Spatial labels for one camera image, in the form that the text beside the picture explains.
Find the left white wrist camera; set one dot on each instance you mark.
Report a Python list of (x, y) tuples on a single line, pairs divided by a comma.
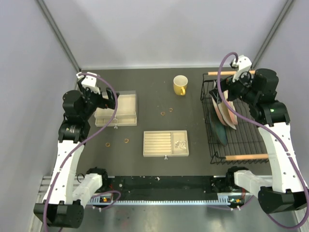
[(88, 82)]

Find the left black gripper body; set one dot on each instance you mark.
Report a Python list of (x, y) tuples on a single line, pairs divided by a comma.
[(93, 100)]

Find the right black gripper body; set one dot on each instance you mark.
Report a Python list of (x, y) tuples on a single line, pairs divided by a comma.
[(235, 90)]

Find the dark teal plate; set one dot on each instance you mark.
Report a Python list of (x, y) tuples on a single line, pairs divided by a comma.
[(218, 128)]

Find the yellow mug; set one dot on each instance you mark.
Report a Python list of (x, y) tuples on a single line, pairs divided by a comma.
[(180, 83)]

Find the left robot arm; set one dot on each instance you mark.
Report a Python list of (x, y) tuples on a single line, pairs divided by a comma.
[(63, 205)]

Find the black wire dish rack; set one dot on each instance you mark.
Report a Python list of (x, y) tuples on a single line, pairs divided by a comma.
[(245, 139)]

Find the beige jewelry tray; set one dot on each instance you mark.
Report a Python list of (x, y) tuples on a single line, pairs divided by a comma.
[(162, 143)]

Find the silver jewelry pile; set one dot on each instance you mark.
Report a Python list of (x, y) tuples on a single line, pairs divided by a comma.
[(181, 144)]

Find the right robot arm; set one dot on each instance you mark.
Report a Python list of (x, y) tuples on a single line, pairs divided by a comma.
[(287, 191)]

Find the pink plate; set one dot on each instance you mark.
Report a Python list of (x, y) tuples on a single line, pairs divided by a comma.
[(233, 117)]

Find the cream plate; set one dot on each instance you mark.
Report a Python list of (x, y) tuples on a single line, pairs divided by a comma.
[(222, 112)]

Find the grey cable duct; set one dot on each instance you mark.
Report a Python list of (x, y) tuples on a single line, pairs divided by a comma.
[(220, 200)]

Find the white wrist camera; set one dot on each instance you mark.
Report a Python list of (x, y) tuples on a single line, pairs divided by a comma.
[(242, 65), (88, 82)]

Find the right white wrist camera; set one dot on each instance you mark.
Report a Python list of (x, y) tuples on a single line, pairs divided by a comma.
[(242, 65)]

